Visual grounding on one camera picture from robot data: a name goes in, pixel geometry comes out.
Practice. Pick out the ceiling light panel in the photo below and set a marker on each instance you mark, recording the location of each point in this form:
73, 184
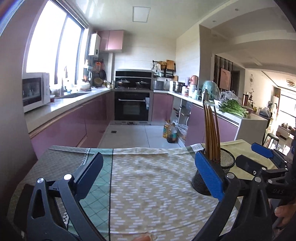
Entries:
141, 14

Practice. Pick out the pink base cabinets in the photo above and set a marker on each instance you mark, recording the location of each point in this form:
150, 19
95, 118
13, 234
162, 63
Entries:
161, 104
69, 125

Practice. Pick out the white canister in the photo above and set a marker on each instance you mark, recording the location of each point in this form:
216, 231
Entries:
192, 90

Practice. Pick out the patterned tablecloth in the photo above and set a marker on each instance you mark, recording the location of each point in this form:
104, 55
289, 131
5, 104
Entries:
150, 185

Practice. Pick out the clear plastic bag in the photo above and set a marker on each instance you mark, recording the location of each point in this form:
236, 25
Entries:
229, 95

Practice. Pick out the kitchen sink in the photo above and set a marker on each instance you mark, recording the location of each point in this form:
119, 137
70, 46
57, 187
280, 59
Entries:
74, 95

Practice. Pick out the hanging frying pan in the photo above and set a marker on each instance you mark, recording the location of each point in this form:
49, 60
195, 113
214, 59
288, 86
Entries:
103, 74

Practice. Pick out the green leafy vegetables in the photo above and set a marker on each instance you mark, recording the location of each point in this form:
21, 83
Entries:
233, 107

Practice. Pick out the person's right hand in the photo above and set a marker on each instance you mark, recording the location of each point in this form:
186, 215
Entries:
283, 213

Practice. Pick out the kitchen window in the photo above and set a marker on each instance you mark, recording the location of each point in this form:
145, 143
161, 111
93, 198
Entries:
46, 46

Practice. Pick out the steel faucet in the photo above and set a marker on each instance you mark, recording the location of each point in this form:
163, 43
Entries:
62, 85

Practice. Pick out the person's left hand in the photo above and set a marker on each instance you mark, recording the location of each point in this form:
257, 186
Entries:
144, 238

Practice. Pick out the white microwave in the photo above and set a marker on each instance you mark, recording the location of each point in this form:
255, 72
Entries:
34, 91

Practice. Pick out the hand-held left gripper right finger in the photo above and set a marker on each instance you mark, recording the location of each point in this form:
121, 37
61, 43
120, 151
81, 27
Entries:
209, 178

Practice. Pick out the steel thermos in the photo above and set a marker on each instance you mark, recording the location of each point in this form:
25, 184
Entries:
205, 95

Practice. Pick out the pink kettle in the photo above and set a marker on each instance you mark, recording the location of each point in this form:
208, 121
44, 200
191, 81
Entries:
194, 80

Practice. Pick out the black built-in oven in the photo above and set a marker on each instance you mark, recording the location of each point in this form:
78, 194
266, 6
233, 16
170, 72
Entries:
133, 106

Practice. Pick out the black wall rack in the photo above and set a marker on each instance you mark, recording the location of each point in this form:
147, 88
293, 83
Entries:
168, 74

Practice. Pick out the pink wall cabinet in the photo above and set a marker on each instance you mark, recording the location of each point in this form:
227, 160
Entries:
111, 40

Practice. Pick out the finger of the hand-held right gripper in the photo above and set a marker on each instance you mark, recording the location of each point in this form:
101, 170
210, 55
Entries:
262, 151
247, 164

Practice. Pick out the pot with glass lid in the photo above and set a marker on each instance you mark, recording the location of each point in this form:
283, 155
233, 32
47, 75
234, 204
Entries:
123, 83
142, 84

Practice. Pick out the dark cooking oil bottle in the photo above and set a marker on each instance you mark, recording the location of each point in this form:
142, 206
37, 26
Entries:
173, 134

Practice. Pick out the brown bowls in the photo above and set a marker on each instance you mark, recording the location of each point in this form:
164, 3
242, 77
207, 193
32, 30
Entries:
98, 82

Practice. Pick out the teal kitchen appliance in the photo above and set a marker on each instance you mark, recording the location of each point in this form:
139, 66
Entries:
211, 89

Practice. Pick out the bundle of wooden chopsticks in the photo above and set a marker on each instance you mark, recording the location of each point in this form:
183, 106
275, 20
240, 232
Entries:
209, 134

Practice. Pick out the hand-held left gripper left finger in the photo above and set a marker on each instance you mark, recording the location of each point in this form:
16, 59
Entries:
90, 178

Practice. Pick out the stainless steel pot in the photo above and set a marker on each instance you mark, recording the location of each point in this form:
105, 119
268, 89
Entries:
178, 87

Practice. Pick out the wall clock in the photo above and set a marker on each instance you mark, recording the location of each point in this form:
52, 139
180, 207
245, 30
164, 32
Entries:
251, 80

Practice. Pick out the black mesh utensil holder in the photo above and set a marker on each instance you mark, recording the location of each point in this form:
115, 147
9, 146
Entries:
227, 160

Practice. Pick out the black stool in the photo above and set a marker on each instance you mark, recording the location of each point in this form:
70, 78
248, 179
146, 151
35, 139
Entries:
272, 136

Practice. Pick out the brown tumbler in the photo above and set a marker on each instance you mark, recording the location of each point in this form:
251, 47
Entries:
245, 99

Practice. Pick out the wooden cutting board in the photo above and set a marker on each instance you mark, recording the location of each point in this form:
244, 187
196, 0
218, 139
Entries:
170, 64

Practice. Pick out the white water heater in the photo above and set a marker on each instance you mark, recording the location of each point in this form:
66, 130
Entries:
94, 45

